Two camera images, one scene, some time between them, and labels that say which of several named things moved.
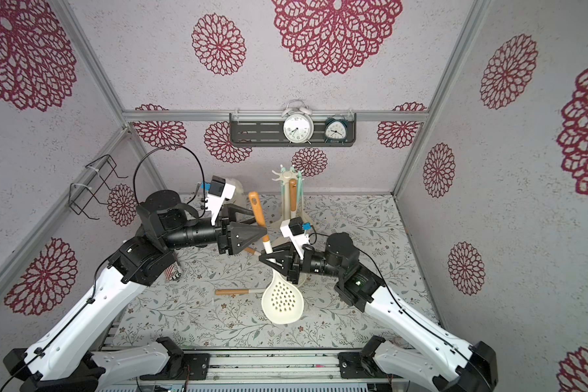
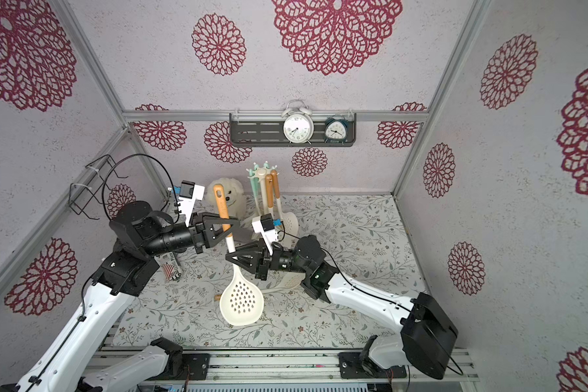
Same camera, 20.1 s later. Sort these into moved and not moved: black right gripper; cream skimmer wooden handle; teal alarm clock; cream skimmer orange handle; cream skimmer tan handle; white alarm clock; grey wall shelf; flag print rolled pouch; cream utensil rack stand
Moved: cream skimmer orange handle; cream skimmer tan handle; black right gripper; cream skimmer wooden handle; cream utensil rack stand
Not moved: teal alarm clock; white alarm clock; grey wall shelf; flag print rolled pouch
